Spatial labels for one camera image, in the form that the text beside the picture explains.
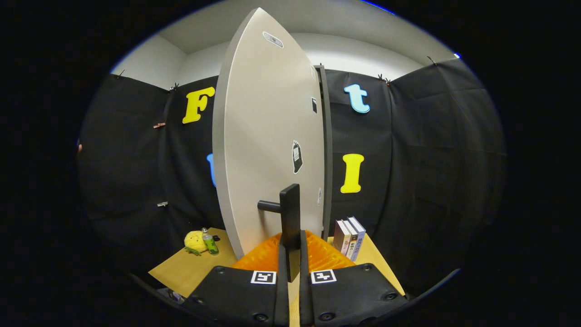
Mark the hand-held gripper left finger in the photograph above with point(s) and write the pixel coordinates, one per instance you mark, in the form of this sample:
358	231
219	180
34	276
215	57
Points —
282	295

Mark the brown cover book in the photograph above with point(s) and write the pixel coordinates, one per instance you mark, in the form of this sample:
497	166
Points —
340	238

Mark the black clip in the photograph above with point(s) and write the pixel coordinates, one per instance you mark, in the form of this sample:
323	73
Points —
384	80
431	60
174	86

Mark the black backdrop cloth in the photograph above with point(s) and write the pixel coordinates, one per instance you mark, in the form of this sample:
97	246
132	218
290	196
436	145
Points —
431	159

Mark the yellow plush toy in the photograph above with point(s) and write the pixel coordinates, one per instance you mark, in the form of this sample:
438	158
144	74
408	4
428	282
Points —
194	240

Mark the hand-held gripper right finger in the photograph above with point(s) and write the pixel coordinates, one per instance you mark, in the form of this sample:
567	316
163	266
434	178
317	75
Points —
305	295

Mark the green bottle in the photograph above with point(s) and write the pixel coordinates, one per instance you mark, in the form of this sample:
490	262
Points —
210	244

